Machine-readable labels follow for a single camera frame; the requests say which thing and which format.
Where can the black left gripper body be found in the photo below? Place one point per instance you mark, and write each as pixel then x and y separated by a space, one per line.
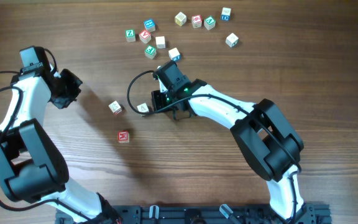
pixel 68 91

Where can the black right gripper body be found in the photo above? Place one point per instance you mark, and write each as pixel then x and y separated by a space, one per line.
pixel 159 101

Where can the letter A wooden block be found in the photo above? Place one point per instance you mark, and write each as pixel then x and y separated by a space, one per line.
pixel 143 109

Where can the animal picture red block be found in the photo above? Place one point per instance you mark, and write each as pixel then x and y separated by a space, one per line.
pixel 116 108

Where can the white block blue side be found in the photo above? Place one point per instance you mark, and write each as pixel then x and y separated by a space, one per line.
pixel 174 54

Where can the red M letter block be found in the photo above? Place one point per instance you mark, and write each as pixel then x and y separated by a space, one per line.
pixel 123 137

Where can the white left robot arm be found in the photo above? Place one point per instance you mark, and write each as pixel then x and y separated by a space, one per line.
pixel 33 172

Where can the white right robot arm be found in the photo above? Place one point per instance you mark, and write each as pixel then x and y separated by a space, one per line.
pixel 266 139

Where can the green E letter block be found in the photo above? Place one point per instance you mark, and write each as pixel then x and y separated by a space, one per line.
pixel 150 52

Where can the plain top wooden block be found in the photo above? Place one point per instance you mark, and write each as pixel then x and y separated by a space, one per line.
pixel 160 42

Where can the red V letter block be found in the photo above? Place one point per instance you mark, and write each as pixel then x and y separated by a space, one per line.
pixel 145 36

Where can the white block green side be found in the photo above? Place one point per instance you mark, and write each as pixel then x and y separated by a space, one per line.
pixel 232 40

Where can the green Z letter block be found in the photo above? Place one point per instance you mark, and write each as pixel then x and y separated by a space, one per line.
pixel 130 35

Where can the blue top wooden block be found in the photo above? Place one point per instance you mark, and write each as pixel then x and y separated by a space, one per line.
pixel 149 25

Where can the yellow sided wooden block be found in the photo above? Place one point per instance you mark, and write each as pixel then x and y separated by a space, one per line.
pixel 180 19

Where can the red 6 number block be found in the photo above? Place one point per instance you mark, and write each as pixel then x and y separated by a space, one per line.
pixel 196 21

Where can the green N letter block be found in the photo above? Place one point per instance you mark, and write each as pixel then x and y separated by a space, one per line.
pixel 209 22

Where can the blue sided far block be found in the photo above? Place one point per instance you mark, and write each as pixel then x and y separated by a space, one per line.
pixel 226 14

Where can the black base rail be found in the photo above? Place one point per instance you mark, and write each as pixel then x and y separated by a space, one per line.
pixel 256 213

